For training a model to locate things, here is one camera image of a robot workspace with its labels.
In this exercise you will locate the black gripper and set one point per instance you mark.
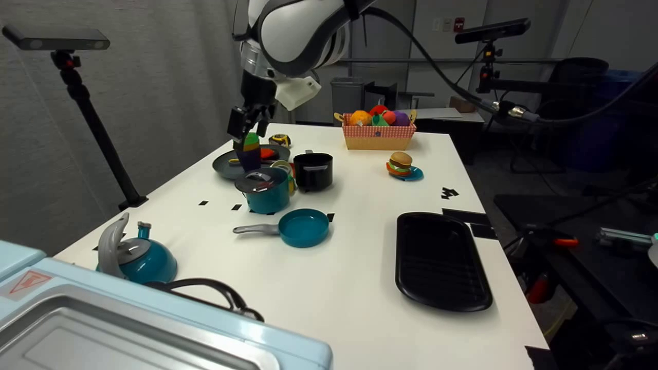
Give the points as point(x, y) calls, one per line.
point(258, 86)

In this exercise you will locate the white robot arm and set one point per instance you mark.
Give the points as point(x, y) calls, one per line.
point(295, 30)

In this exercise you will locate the blue toy pot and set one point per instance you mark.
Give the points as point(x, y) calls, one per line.
point(267, 199)

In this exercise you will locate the black toy pot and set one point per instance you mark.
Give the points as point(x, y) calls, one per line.
point(312, 173)

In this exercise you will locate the stacked purple yellow green cups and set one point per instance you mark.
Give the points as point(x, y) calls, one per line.
point(249, 153)

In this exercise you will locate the yellow and black toy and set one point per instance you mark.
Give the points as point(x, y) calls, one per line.
point(279, 140)

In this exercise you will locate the red toy cup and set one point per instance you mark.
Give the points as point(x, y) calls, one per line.
point(267, 153)

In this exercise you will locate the grey round plate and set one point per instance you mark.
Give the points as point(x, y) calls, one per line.
point(225, 164)

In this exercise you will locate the orange toy fruit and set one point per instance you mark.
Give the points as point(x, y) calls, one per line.
point(359, 117)

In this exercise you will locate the black tape piece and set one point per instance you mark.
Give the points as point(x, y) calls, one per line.
point(330, 216)

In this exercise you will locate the red toy fruit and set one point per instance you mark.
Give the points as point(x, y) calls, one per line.
point(378, 110)

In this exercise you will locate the purple toy fruit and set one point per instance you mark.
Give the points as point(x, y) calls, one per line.
point(401, 117)

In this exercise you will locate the black tripod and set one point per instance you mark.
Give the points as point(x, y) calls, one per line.
point(95, 130)

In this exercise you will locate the toy burger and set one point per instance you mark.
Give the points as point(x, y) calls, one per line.
point(400, 162)

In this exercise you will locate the small teal plate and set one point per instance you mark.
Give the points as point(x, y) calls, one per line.
point(414, 174)

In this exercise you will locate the cluster of small black tape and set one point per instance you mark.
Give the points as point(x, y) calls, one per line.
point(449, 192)

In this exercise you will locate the long black tape strip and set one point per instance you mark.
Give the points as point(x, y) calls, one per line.
point(462, 213)

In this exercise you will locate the light blue toy oven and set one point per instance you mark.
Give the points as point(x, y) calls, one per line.
point(136, 329)

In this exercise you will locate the black rectangular tray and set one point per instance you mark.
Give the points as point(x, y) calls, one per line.
point(443, 260)

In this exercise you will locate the short wide black tape strip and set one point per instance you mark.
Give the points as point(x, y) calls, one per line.
point(484, 228)

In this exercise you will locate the black trash bin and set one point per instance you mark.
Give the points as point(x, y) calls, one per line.
point(578, 78)

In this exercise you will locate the blue bin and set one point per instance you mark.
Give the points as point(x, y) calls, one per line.
point(627, 123)

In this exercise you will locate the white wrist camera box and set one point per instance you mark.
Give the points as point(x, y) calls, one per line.
point(299, 92)

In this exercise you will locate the black camera bar on tripod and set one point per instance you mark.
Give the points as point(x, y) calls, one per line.
point(54, 36)

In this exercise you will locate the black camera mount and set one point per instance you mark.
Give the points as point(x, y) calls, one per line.
point(489, 67)

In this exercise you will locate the black camera bar on mount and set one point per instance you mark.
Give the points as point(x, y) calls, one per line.
point(493, 29)

